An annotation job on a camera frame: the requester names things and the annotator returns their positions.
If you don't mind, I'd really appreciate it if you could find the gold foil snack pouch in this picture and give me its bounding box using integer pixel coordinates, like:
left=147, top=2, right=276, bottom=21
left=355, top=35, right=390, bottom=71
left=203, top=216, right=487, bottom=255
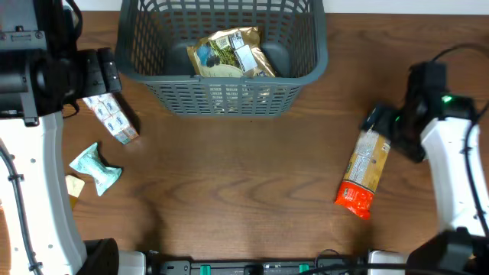
left=186, top=27, right=276, bottom=78

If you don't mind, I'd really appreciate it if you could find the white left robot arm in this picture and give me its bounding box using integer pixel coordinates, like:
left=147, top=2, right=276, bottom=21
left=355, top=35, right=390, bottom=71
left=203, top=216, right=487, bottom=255
left=1, top=0, right=121, bottom=274

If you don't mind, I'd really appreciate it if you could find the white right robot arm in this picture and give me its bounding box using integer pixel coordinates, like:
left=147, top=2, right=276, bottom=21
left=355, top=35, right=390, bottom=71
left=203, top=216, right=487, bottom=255
left=361, top=61, right=488, bottom=274

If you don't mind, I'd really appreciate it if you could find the white blue printed carton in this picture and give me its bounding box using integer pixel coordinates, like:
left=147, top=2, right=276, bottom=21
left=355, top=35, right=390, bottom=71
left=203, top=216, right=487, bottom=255
left=83, top=93, right=138, bottom=144

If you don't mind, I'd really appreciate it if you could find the grey plastic lattice basket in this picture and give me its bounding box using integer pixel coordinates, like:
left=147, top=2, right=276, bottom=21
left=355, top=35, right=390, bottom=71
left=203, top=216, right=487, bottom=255
left=115, top=0, right=329, bottom=118

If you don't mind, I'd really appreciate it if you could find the mint green wrapped packet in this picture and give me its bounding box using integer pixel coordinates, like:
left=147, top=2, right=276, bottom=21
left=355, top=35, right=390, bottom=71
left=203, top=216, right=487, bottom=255
left=70, top=142, right=122, bottom=196

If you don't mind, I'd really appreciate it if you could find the small tan sachet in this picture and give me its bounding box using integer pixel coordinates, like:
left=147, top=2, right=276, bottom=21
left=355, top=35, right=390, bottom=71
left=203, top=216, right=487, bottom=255
left=65, top=175, right=85, bottom=209

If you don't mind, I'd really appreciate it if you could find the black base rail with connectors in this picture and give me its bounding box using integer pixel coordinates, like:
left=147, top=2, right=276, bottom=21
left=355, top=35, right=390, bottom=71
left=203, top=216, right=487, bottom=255
left=144, top=251, right=352, bottom=275

